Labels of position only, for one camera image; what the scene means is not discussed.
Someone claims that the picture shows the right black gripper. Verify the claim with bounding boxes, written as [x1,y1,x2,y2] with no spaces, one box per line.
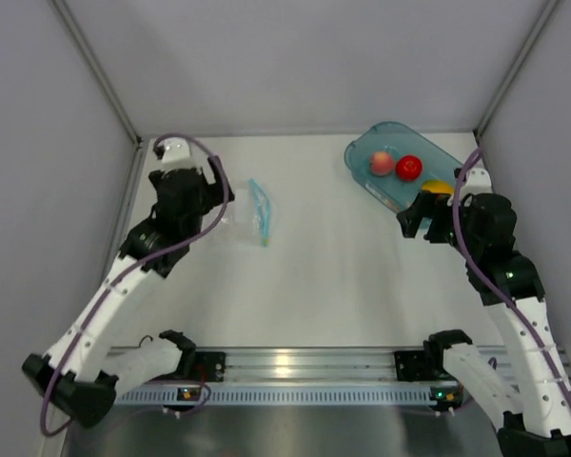
[397,190,482,260]

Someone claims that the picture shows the yellow green fake mango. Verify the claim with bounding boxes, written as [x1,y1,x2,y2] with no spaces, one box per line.
[421,180,454,195]

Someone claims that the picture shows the red fake tomato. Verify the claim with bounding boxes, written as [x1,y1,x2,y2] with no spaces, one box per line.
[395,154,423,182]

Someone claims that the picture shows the pink fake peach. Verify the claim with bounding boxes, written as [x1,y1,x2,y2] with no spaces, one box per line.
[369,150,396,177]

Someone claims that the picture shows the clear zip top bag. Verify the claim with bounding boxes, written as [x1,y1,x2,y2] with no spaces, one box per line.
[221,179,272,248]

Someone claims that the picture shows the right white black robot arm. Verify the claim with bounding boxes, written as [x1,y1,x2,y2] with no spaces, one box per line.
[397,191,571,456]

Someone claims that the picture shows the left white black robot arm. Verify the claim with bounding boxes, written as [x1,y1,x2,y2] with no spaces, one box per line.
[22,154,234,437]

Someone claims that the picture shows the teal plastic bin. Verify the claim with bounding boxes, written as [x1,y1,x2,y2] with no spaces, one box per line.
[344,122,463,214]

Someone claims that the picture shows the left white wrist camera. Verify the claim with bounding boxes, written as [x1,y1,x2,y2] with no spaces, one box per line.
[153,137,196,172]

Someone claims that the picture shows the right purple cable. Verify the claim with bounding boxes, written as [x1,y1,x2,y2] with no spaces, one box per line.
[449,146,571,425]

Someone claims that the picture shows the purple cable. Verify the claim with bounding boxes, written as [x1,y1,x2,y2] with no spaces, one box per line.
[40,133,230,438]
[449,146,571,425]

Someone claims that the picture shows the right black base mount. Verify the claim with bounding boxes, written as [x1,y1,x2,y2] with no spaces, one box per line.
[394,350,438,382]

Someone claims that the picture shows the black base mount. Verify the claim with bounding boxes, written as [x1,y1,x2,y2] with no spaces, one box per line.
[188,350,226,383]
[394,350,438,382]

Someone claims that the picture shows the aluminium mounting rail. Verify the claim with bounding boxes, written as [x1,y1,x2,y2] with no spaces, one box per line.
[108,346,571,382]

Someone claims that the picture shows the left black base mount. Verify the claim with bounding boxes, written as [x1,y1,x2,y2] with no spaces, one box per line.
[188,350,226,383]

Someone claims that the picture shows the slotted cable duct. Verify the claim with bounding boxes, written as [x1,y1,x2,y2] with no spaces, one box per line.
[116,383,459,407]

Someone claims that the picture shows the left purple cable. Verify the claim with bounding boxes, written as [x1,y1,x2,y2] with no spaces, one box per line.
[40,133,230,438]

